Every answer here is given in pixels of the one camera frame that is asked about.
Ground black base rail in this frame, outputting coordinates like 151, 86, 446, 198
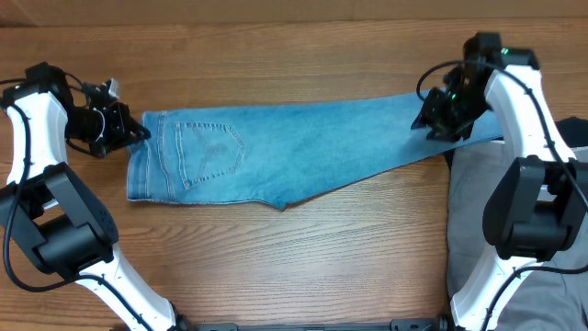
194, 316, 455, 331

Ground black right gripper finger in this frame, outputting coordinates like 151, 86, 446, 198
411, 112, 429, 130
426, 129, 471, 143

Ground light blue denim jeans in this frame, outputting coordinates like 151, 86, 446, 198
126, 89, 504, 211

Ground grey folded cloth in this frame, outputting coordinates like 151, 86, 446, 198
445, 140, 588, 331

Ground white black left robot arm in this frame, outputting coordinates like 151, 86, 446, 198
1, 62, 194, 330

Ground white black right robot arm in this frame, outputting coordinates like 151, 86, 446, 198
412, 32, 587, 330

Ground black folded garment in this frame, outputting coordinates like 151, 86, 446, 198
443, 117, 587, 169

